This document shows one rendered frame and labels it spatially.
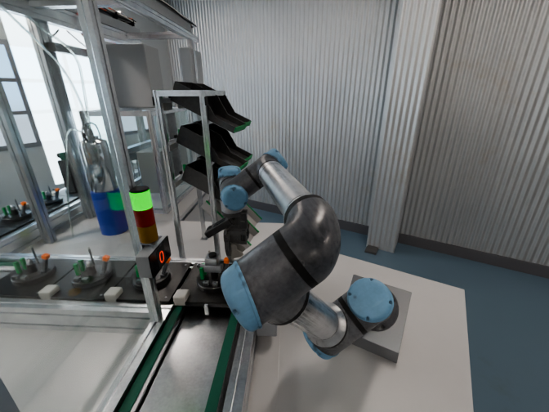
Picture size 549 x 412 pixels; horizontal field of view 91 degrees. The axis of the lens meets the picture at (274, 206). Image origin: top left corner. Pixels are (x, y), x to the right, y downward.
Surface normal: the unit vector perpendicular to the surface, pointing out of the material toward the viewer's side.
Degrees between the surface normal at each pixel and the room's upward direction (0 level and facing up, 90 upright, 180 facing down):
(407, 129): 90
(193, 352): 0
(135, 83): 90
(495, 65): 90
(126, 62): 90
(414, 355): 0
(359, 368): 0
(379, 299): 39
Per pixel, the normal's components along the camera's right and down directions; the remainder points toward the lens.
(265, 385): 0.00, -0.92
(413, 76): -0.51, 0.33
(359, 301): -0.25, -0.49
